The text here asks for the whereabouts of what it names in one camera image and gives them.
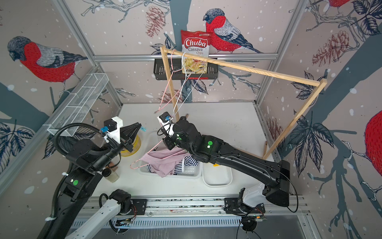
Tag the striped tank top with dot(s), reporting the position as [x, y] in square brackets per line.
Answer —
[185, 164]

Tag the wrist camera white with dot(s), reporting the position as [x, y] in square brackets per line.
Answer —
[166, 122]
[111, 129]

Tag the cassava chips bag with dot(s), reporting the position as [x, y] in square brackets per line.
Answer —
[196, 43]

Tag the black wall basket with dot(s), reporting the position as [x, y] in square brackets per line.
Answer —
[160, 74]

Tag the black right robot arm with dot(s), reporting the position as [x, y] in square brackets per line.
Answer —
[273, 177]

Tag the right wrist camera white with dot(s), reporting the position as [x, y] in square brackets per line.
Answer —
[166, 122]

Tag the white plastic tray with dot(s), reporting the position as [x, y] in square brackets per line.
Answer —
[217, 176]

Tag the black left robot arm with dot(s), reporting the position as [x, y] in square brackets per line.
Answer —
[88, 163]

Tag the wooden clothes rack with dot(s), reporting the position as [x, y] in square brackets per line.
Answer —
[318, 86]

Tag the pink tank top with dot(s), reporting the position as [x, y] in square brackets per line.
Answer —
[165, 162]

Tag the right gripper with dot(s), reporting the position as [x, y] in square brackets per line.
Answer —
[168, 143]

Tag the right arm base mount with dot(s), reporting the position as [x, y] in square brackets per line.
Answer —
[232, 206]

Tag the yellow bowl with buns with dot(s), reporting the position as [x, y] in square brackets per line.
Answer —
[135, 147]

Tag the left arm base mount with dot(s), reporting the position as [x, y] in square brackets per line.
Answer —
[132, 207]

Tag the clear bottle black cap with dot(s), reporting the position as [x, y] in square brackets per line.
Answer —
[110, 175]

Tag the white wire mesh shelf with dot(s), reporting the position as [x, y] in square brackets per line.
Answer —
[80, 102]

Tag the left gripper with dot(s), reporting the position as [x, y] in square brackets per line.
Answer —
[125, 141]

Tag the white perforated plastic basket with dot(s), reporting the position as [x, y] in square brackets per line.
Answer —
[151, 140]

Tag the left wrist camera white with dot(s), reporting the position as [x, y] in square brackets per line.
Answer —
[111, 129]

